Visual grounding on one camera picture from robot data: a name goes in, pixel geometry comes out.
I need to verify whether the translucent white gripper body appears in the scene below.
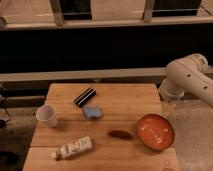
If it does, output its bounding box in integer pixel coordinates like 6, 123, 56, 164
161, 100, 179, 118

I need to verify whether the orange ceramic bowl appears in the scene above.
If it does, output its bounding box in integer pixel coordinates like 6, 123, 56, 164
137, 114, 175, 151

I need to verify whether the blue sponge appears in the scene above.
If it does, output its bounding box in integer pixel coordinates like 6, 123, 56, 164
83, 106, 102, 119

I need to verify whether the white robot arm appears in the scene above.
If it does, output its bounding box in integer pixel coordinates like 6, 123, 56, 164
158, 53, 213, 117

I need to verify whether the white plastic bottle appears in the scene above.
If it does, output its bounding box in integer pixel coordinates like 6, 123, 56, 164
51, 136, 93, 160

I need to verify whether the white plastic cup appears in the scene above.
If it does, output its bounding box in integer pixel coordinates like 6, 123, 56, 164
36, 105, 58, 127

